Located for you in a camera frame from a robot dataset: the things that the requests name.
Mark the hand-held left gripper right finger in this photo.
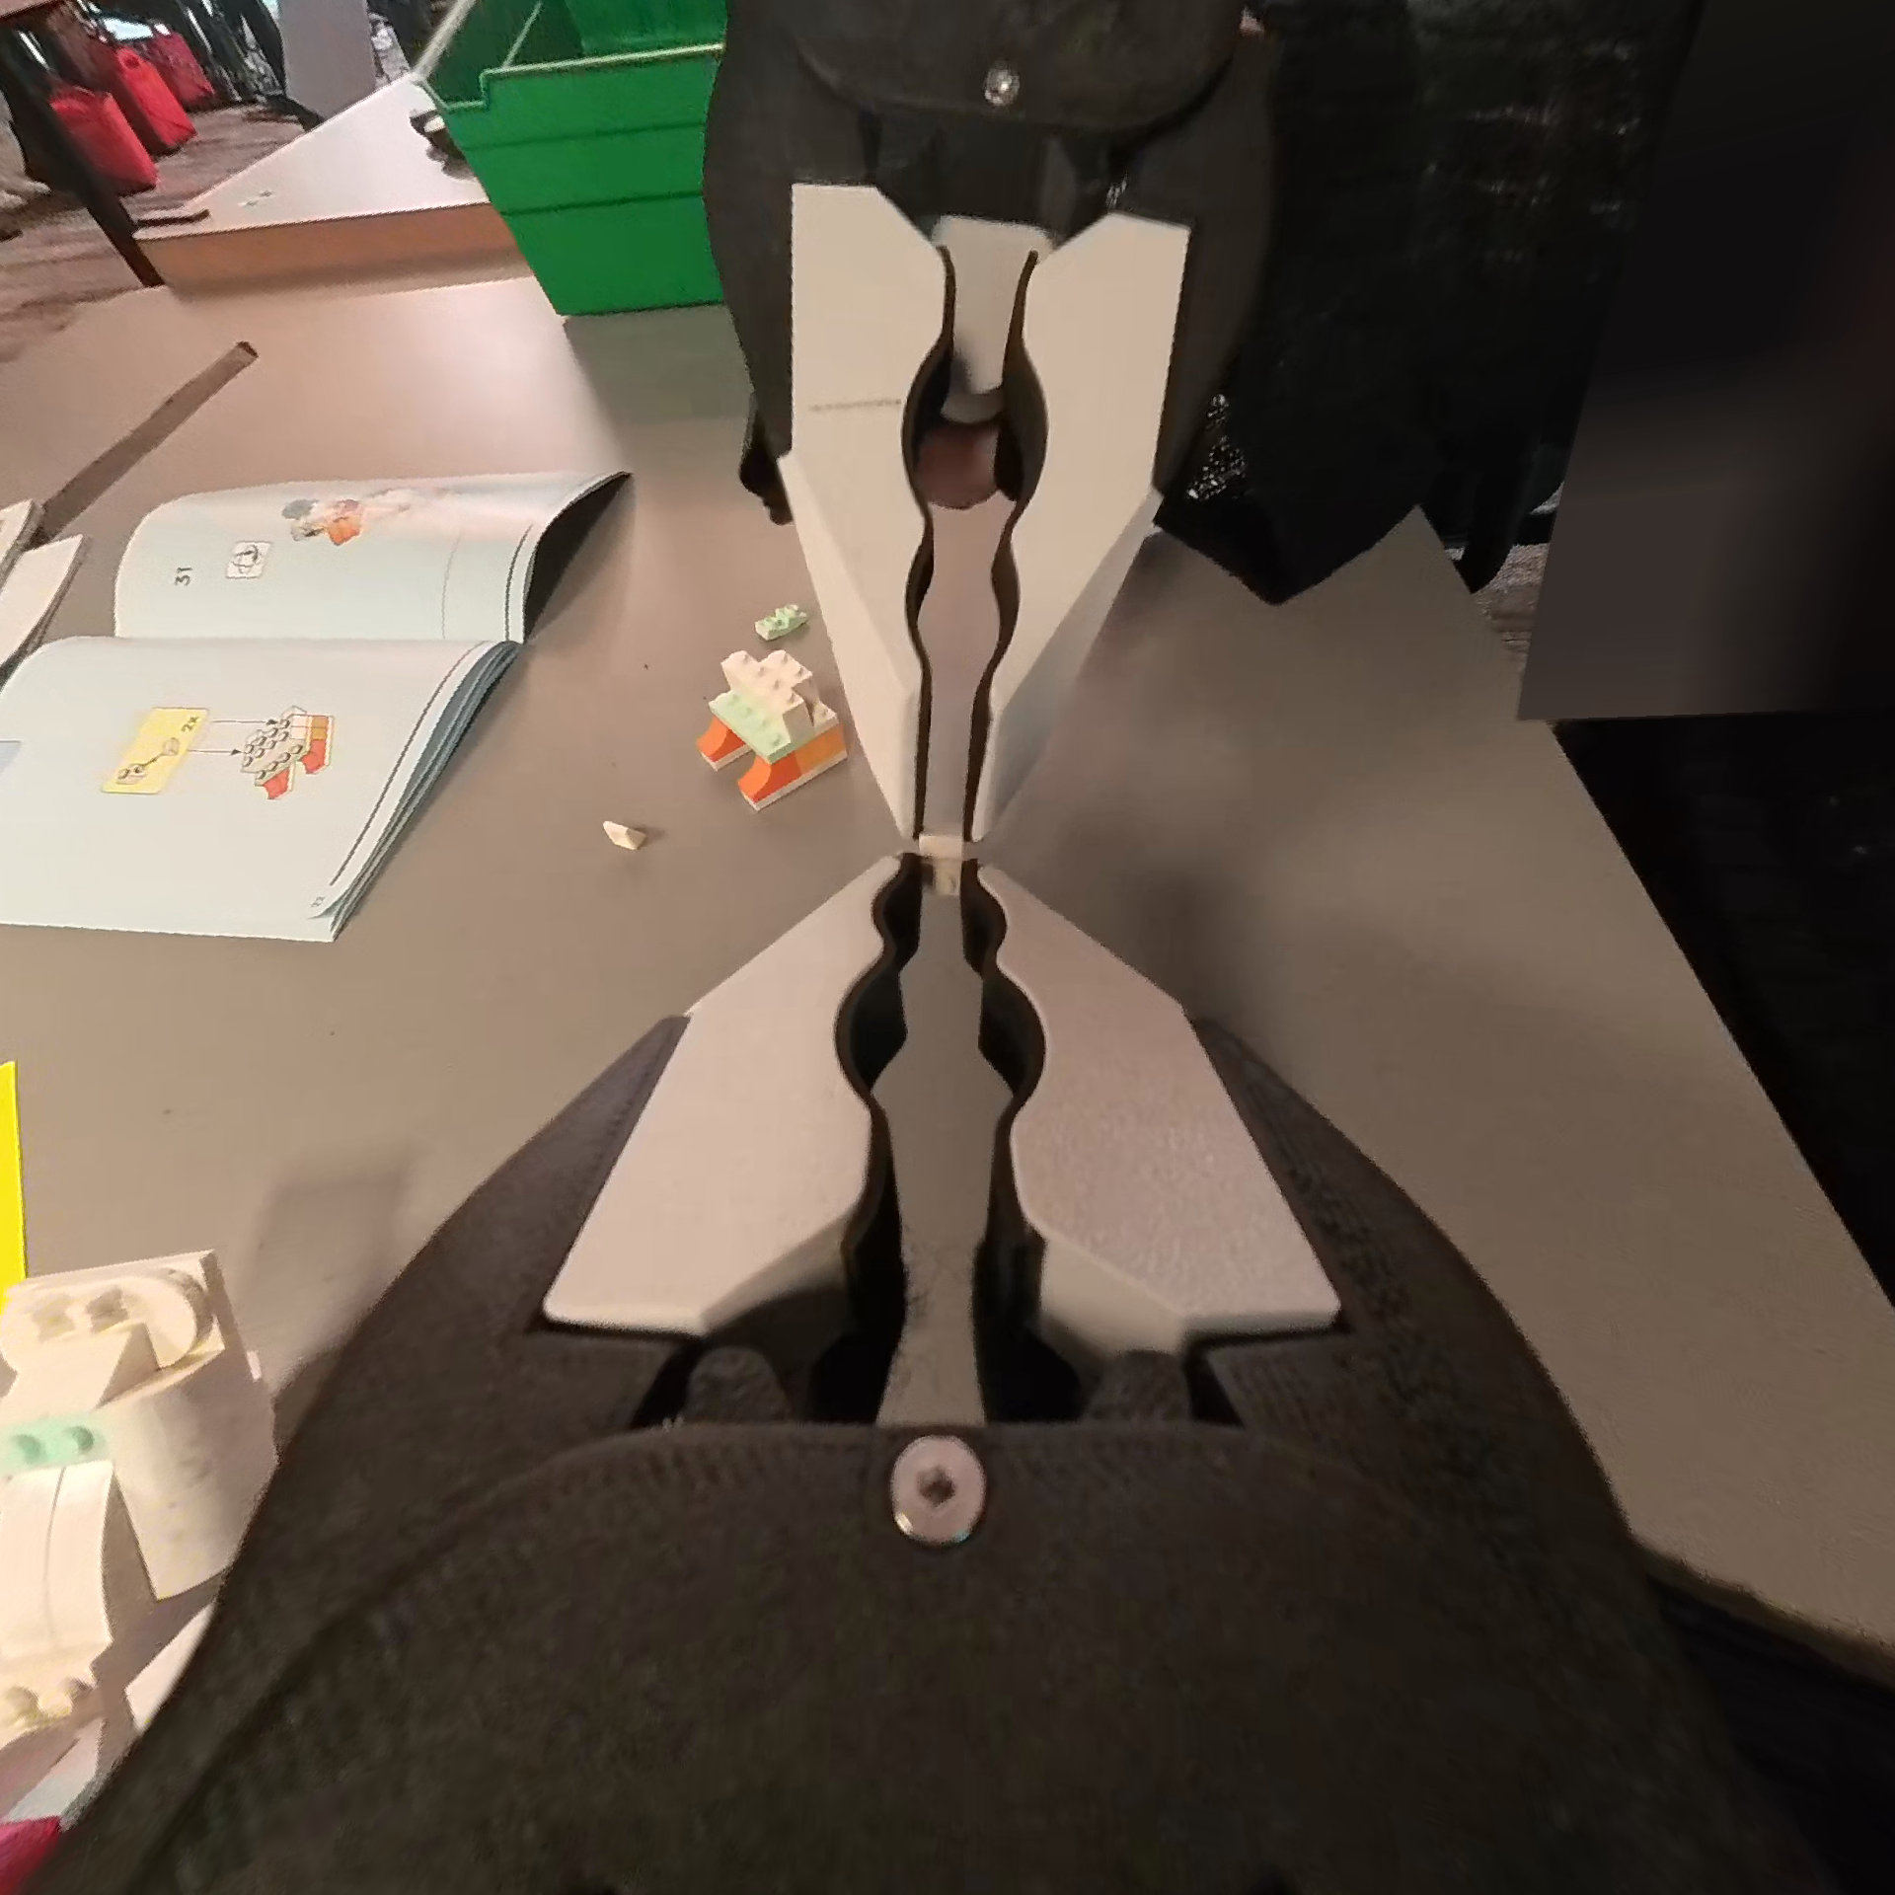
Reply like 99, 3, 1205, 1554
959, 863, 1342, 1328

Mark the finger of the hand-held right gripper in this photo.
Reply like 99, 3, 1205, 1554
967, 215, 1191, 850
775, 184, 952, 840

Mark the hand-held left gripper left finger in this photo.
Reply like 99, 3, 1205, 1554
541, 854, 923, 1332

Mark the orange and white lego assembly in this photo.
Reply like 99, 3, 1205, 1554
692, 649, 849, 814

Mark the open lego instruction booklet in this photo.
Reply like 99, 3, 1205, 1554
0, 471, 633, 944

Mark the large white lego assembly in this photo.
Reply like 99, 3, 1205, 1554
0, 1250, 277, 1765

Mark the person's right hand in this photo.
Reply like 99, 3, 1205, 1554
917, 415, 1023, 510

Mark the green plastic bin stack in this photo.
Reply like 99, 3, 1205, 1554
419, 0, 730, 320

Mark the grey table with wooden edge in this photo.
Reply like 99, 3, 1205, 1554
128, 74, 521, 293

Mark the white board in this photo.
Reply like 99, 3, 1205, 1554
277, 0, 375, 130

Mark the wooden desk with black legs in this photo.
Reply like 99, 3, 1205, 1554
0, 0, 169, 293

